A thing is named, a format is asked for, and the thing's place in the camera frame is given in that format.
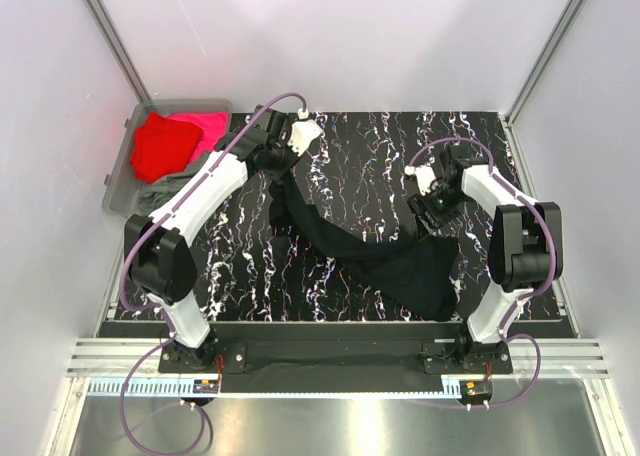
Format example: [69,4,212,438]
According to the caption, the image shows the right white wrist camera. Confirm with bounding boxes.
[404,165,441,196]

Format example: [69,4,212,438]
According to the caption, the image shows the white slotted cable duct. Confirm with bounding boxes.
[89,376,461,399]

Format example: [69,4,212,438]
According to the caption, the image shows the clear plastic storage bin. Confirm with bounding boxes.
[102,99,233,218]

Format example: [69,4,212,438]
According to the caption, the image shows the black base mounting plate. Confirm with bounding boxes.
[159,322,512,396]

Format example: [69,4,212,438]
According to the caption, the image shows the pink t shirt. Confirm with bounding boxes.
[169,112,229,163]

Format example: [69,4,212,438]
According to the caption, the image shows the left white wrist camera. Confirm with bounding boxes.
[287,119,323,156]

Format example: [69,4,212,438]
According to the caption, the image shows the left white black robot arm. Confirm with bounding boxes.
[120,106,312,372]

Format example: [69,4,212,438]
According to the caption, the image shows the grey t shirt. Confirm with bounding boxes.
[137,152,209,215]

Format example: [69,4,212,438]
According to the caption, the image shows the left yellow connector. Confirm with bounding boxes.
[193,379,220,394]

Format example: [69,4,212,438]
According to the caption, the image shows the red t shirt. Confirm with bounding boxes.
[130,112,203,184]

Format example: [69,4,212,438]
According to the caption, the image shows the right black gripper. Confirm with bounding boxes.
[407,184,468,241]

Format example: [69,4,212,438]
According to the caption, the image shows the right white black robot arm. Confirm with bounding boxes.
[405,139,564,373]

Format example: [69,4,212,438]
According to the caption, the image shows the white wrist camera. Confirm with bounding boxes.
[404,165,441,196]
[287,119,323,156]

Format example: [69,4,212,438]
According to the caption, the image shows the black t shirt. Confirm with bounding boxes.
[269,172,459,322]

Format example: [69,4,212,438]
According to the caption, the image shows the aluminium frame rail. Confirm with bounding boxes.
[67,338,609,379]

